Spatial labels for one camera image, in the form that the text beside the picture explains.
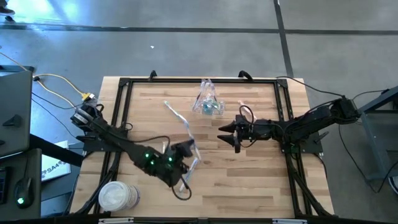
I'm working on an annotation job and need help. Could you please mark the grey monitor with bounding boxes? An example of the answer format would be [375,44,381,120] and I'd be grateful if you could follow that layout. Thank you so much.
[0,65,34,159]

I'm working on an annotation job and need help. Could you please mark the black metal beam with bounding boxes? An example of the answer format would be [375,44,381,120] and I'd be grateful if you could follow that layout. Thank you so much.
[29,133,85,168]

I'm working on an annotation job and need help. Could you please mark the person's shoe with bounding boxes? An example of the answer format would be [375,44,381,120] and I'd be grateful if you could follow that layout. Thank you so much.
[388,175,398,199]
[0,0,16,16]

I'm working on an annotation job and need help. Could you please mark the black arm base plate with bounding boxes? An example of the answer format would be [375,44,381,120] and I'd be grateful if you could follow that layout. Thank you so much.
[279,128,325,156]
[82,135,127,154]

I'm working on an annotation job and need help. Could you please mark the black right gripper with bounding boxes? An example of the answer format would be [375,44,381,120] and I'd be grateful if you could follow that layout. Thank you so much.
[218,114,276,154]

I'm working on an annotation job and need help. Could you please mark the grey metal stand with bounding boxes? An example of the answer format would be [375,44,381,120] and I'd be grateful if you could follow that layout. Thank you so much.
[343,85,398,184]

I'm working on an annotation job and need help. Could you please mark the orange toothbrush in clear wrapper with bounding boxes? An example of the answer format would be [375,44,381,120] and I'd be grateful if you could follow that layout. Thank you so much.
[238,99,256,122]

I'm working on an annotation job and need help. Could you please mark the white printed paper sheet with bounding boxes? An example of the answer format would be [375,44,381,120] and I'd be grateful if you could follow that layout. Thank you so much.
[41,139,72,183]

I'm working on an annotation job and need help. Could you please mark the black computer mouse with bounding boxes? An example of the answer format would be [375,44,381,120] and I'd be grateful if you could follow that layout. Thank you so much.
[14,176,34,210]

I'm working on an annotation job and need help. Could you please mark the yellow cable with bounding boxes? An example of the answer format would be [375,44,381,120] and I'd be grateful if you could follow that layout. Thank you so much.
[0,51,96,121]

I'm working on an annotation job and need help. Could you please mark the black desk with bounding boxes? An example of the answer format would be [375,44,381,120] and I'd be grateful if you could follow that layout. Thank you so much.
[0,148,44,220]

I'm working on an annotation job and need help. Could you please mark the white lidded round canister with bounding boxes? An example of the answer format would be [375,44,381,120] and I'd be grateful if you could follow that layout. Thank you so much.
[98,180,142,213]

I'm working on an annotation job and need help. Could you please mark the black keyboard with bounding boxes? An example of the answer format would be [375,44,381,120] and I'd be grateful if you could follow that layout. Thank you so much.
[0,167,9,205]

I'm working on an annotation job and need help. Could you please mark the black aluminium rig frame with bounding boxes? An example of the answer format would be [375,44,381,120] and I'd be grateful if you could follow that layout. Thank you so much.
[73,77,333,218]

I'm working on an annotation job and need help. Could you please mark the silver bracket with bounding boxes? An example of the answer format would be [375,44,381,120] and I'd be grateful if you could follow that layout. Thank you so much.
[272,218,308,224]
[98,217,135,224]

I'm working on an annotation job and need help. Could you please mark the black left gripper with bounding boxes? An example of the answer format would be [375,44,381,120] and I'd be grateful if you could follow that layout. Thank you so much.
[155,149,190,188]

